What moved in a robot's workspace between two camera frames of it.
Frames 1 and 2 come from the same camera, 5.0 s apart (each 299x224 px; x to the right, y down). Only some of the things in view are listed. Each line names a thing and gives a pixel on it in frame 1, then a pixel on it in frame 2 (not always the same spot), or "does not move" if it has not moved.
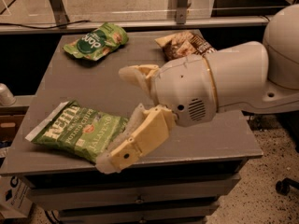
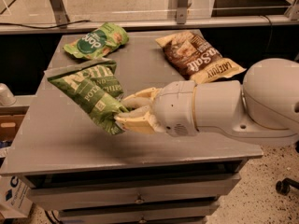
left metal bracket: [56, 2] does not move
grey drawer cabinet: [182, 182] does not move
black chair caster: [283, 187] does not move
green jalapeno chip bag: [78, 130] -> [94, 88]
